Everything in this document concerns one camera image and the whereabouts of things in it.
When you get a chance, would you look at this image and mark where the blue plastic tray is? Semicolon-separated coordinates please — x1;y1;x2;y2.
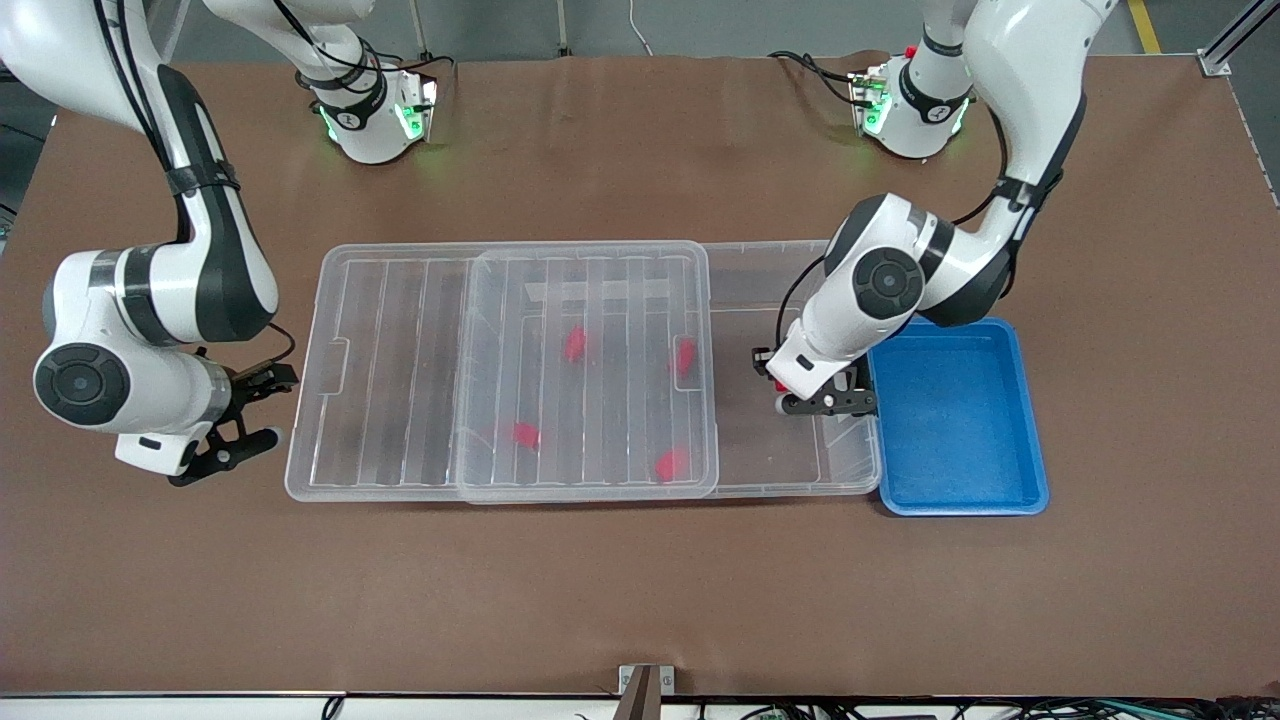
865;317;1050;517

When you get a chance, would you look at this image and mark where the clear ribbed plastic lid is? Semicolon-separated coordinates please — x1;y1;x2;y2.
285;241;720;504

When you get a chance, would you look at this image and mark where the clear plastic storage box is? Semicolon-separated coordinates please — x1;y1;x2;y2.
455;240;883;498

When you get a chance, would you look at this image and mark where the aluminium frame profile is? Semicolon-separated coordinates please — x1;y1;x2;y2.
1195;0;1280;79

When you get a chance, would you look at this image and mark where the brown table cover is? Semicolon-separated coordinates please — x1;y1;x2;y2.
0;50;1280;699

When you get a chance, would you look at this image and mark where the black base cable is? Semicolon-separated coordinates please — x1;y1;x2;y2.
768;50;866;106
365;50;458;79

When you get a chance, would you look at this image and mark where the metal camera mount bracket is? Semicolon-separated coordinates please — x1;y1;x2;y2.
618;665;677;720

